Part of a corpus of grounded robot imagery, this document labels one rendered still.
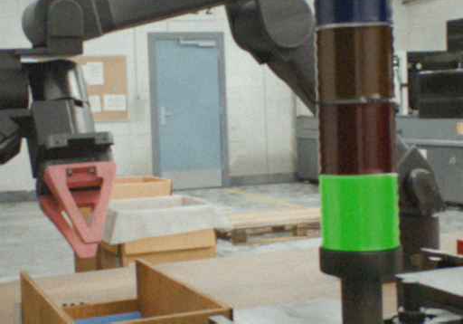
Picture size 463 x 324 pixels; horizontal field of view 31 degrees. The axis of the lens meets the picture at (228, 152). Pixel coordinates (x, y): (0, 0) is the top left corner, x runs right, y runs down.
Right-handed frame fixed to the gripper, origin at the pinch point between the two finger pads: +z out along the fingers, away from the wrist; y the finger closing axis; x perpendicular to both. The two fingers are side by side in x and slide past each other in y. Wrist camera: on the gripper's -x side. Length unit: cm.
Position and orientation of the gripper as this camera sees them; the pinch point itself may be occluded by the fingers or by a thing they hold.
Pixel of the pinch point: (88, 243)
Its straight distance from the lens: 81.5
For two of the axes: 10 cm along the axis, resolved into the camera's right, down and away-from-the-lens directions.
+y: 2.8, -5.1, -8.1
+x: 9.3, -0.8, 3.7
